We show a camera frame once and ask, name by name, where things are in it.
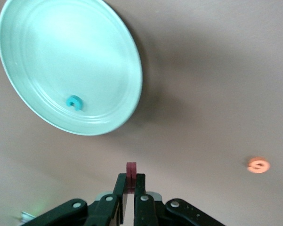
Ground teal foam letter c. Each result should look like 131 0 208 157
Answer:
65 95 83 112

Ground brown paper table cover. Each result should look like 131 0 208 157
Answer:
0 0 283 226

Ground green plate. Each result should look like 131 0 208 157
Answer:
0 0 144 137

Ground orange foam letter e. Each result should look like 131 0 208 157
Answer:
246 156 271 174

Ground maroon foam letter i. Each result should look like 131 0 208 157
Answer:
126 161 137 194

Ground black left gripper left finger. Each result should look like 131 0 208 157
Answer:
30 173 129 226

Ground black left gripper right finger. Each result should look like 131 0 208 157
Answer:
133 173 226 226

